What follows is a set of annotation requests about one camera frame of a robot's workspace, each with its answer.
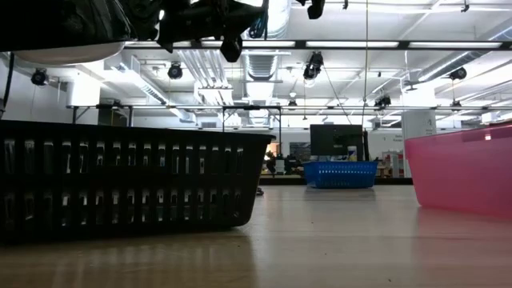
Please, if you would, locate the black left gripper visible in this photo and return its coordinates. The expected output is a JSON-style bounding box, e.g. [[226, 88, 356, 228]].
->
[[158, 0, 267, 63]]

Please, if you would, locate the teal braided cable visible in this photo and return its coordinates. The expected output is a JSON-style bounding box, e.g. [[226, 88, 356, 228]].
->
[[247, 6, 270, 40]]

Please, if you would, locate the pink translucent plastic bin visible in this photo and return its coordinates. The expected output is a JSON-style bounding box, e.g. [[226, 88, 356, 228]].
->
[[403, 122, 512, 220]]

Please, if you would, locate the black computer monitor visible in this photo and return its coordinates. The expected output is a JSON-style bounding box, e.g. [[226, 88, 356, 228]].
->
[[310, 123, 366, 158]]

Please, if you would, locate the white pillar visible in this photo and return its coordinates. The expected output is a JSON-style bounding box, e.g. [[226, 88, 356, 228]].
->
[[401, 110, 438, 179]]

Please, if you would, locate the blue slotted plastic basket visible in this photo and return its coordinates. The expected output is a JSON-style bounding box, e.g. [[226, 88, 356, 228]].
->
[[302, 160, 379, 190]]

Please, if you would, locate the black slotted plastic basket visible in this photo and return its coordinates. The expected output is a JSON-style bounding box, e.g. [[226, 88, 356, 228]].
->
[[0, 119, 276, 245]]

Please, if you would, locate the black overhead frame beam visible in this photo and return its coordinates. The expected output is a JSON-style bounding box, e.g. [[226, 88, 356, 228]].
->
[[123, 39, 512, 51]]

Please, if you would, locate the black overhead camera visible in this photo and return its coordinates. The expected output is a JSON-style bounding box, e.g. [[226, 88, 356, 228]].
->
[[302, 50, 325, 81]]

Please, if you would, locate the thin hanging cable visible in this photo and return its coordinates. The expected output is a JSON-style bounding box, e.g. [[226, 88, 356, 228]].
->
[[362, 0, 370, 127]]

